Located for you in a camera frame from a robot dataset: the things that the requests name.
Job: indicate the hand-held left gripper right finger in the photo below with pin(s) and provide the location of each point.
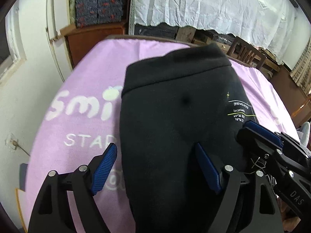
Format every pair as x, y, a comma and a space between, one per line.
209, 170

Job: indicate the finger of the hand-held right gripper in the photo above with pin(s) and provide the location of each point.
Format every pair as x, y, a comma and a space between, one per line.
264, 133
252, 143

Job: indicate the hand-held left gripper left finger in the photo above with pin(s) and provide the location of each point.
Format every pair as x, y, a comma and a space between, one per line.
104, 170

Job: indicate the black jacket with yellow zipper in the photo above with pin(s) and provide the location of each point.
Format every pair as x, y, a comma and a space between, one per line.
175, 111

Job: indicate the checkered curtain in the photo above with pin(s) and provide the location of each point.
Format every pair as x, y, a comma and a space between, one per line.
302, 70

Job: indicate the purple printed blanket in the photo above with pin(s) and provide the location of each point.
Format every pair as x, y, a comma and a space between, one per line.
80, 97

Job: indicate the grey flat item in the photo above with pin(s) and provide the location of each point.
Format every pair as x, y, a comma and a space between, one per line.
23, 176

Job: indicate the wooden chair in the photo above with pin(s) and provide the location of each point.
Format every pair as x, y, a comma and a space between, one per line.
245, 53

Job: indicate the white board with orange edge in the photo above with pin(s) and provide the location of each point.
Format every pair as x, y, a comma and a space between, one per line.
20, 211

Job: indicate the wooden cabinet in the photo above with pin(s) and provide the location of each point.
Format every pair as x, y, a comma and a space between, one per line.
90, 41

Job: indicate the white lace curtain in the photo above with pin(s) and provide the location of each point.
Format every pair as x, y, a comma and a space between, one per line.
206, 4

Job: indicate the dark flat boxes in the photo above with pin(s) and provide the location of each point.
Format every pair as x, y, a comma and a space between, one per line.
155, 31

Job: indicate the window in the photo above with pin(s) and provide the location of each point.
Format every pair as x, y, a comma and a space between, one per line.
11, 46

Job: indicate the stack of patterned storage boxes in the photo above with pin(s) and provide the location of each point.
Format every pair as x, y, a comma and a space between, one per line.
102, 4

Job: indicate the floral fabric roll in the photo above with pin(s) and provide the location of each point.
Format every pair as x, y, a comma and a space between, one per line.
72, 2

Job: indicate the wall socket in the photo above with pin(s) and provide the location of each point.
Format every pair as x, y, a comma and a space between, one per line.
12, 141

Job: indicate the wooden post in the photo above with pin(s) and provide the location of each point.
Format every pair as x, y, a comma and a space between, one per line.
185, 34

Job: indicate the white wall pipe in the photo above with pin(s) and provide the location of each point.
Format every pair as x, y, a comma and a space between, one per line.
54, 29

